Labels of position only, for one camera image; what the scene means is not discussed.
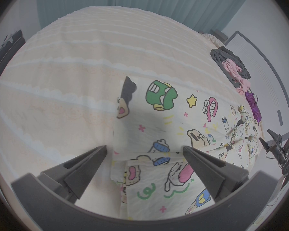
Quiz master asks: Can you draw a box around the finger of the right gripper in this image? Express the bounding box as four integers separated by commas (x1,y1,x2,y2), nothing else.
259,137,272,151
267,129,283,142

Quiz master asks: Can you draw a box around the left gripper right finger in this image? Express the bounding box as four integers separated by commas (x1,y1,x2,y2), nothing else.
183,146,250,200

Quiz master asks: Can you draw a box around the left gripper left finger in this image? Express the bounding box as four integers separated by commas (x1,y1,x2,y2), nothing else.
40,145,107,200

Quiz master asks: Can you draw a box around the white printed pyjama top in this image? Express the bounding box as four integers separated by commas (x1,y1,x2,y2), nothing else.
110,76,265,222

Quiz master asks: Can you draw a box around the bed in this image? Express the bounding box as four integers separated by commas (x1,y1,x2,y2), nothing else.
0,6,289,223

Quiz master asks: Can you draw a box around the purple garment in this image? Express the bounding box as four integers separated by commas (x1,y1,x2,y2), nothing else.
244,92,262,122

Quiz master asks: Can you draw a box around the pink garment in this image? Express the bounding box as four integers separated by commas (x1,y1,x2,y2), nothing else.
221,59,252,94

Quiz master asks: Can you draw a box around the black garment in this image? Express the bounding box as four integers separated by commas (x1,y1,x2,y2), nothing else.
219,46,251,79

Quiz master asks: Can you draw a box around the grey garment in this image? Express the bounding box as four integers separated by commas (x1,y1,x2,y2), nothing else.
210,48,229,67

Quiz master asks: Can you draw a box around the black chest of drawers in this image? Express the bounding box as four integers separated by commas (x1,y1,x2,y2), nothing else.
0,30,26,91

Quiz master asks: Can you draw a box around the crumpled pale cloth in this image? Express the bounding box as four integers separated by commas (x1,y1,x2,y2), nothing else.
1,34,15,48

